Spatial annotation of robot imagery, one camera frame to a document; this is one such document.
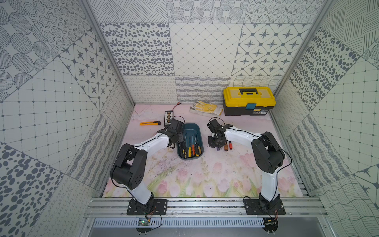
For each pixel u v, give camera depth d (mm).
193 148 930
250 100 1012
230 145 954
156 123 1078
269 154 515
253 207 734
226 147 953
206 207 751
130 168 459
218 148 948
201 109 1172
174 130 730
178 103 1224
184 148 913
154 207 731
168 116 1115
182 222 701
